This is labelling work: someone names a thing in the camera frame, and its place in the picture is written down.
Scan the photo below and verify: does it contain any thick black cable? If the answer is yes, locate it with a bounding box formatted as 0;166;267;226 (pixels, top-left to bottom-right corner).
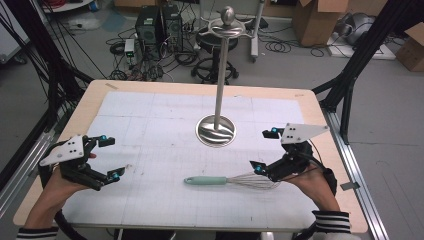
53;209;88;240

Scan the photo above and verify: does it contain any black wrist strap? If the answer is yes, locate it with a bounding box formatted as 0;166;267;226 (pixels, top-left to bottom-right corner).
321;167;338;197

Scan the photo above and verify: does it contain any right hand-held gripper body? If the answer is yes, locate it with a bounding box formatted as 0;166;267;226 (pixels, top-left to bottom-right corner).
267;122;331;183

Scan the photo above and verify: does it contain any black computer tower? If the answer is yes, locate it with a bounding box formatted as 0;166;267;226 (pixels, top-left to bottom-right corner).
161;4;184;53
134;6;164;53

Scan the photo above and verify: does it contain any white metal stand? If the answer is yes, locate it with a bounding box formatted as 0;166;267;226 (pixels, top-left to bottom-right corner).
249;0;268;64

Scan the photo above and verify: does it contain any grey helmet-like device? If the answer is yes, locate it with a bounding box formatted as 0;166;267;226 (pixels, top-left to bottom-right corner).
334;12;376;46

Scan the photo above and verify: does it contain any open cardboard box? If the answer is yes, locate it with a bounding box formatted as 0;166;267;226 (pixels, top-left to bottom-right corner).
291;0;350;48

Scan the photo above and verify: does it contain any green-handled steel whisk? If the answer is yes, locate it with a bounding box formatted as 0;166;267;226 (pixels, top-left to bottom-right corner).
183;172;283;191

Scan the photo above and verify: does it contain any small grey power box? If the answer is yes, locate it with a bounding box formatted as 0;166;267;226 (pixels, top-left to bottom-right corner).
124;38;136;58

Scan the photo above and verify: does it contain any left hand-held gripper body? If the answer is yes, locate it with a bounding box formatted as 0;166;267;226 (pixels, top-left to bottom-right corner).
38;134;105;192

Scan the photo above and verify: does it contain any black rolling stool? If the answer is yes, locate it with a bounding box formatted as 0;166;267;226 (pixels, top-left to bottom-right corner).
191;27;240;85

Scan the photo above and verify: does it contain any person's left hand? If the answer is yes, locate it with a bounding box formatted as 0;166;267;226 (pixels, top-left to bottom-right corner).
24;151;98;231

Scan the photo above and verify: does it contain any person's right hand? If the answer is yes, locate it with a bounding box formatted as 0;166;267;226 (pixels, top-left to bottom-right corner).
282;162;342;214

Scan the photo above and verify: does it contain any white grid mat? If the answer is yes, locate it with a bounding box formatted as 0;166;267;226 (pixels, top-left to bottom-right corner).
61;90;321;233

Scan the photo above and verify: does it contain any coiled black cable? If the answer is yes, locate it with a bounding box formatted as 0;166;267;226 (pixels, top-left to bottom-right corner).
264;39;293;54

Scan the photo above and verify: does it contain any tangle of floor cables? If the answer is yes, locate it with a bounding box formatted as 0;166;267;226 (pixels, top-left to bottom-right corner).
105;19;202;83

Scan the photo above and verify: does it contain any black metal frame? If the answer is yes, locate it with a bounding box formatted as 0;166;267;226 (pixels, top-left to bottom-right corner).
311;0;424;146
3;0;95;131

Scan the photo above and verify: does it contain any aluminium rail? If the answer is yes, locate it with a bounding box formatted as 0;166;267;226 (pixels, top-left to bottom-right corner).
0;130;56;218
321;107;390;240

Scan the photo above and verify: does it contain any steel utensil stand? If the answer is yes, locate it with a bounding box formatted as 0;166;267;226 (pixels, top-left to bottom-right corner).
195;5;255;148

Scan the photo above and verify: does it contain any closed cardboard box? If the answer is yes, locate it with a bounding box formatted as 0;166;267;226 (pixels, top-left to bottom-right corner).
394;21;424;73

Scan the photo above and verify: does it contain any grey tape strip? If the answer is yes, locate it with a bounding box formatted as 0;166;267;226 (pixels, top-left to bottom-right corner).
339;181;361;192

